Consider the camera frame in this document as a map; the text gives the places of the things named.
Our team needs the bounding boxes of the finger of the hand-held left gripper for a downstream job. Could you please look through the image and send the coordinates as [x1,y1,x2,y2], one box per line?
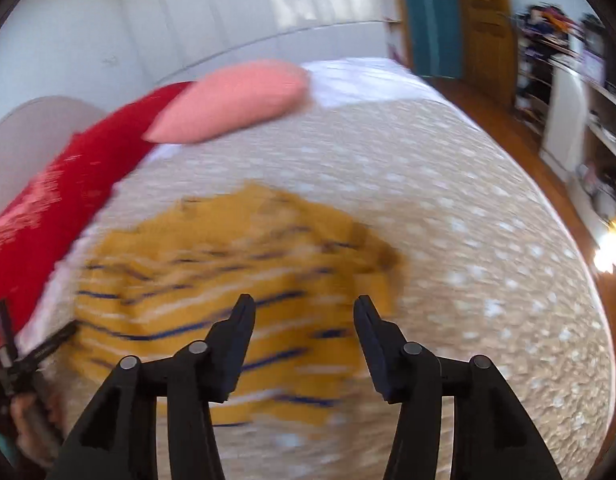
[15,321,80,377]
[0,299,17,367]

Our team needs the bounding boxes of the person's left hand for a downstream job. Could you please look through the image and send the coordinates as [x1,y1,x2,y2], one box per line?
[9,389,66,467]

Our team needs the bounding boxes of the white wardrobe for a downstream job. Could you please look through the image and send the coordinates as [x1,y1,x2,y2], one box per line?
[0,0,406,111]

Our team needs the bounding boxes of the beige dotted blanket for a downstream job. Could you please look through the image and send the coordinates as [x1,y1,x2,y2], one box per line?
[18,97,616,480]

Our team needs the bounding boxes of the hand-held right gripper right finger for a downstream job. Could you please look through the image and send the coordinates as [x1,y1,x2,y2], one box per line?
[353,296,563,480]

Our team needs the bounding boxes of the wooden door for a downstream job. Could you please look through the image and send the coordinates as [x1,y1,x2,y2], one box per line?
[450,0,519,107]

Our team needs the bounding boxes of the yellow striped shirt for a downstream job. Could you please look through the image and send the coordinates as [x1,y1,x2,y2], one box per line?
[68,181,407,428]

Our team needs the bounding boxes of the grey bed headboard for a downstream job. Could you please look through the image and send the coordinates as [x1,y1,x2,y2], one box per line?
[0,96,111,223]

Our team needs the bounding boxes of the red patterned pillow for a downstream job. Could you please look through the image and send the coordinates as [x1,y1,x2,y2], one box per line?
[0,81,195,351]

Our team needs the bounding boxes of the white bed sheet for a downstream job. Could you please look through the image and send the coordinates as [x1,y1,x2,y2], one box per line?
[300,57,441,110]

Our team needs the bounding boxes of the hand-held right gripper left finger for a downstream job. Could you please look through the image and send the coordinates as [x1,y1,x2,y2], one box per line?
[47,294,257,480]

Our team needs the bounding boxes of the cluttered white shelf unit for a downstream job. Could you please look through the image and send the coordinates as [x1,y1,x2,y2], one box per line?
[512,2,616,266]

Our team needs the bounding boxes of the pink pillow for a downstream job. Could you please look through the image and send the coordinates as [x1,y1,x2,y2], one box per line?
[142,58,310,144]

